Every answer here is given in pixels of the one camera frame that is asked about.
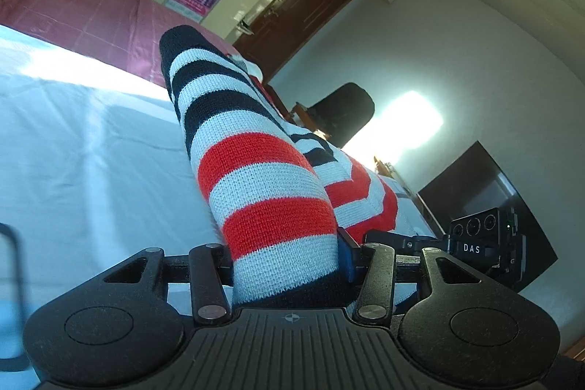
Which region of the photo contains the black cable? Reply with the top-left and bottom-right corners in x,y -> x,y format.
0,222 -> 29,371

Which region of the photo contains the white bed sheet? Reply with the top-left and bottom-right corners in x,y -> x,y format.
0,24 -> 440,372

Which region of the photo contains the wooden chair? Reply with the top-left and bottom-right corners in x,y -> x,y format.
291,100 -> 321,136

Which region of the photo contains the pink bed sheet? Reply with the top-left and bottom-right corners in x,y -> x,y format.
0,0 -> 257,88

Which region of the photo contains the red and white garment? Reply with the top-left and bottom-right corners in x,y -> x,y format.
230,53 -> 265,81

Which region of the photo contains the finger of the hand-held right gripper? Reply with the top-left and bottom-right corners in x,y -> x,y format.
364,230 -> 452,255

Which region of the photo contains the black chair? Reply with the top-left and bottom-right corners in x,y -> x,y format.
305,82 -> 376,149

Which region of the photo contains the brown wooden door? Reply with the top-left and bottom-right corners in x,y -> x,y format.
232,0 -> 367,83

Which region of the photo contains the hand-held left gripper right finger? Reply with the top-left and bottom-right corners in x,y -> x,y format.
337,226 -> 477,323

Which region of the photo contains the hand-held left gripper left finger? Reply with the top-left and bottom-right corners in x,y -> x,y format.
103,243 -> 233,325

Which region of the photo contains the striped red white black sock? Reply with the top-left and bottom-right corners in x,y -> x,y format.
159,24 -> 399,314

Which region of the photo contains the black television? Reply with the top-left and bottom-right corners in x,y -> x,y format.
417,140 -> 559,296

